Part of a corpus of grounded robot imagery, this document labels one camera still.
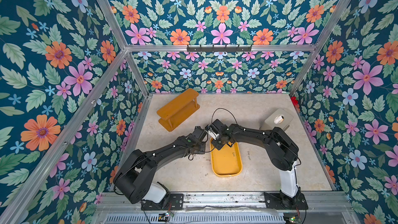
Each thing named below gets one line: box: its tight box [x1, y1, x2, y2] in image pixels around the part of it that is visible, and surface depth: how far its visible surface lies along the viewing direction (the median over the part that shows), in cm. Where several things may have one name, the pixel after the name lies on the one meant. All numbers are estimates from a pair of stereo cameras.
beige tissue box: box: [259, 108, 294, 131], surface depth 97 cm
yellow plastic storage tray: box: [209, 136, 244, 177], surface depth 86 cm
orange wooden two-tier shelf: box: [156, 88, 201, 132], surface depth 100 cm
